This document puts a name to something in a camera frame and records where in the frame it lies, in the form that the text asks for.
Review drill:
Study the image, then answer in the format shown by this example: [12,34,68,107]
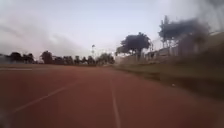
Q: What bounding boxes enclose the big spreading tree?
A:
[115,32,153,63]

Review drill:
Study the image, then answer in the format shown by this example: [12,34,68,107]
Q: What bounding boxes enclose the tall thin trees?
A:
[158,15,211,51]

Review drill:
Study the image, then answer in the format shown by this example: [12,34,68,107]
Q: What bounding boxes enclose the grass bank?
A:
[111,49,224,101]

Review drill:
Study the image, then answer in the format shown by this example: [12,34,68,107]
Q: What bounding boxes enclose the red running track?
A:
[0,64,224,128]

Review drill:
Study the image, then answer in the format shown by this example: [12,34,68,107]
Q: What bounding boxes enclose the white painted lane lines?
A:
[0,68,123,128]

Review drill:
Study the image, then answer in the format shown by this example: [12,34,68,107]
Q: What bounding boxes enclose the floodlight pole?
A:
[90,44,96,60]

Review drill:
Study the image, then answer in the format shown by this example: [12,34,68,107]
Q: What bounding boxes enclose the pale boundary wall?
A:
[114,31,224,66]

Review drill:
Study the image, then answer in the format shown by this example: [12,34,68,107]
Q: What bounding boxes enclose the row of dark trees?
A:
[6,50,116,66]

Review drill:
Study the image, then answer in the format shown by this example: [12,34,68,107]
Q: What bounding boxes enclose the grass field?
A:
[0,63,68,70]

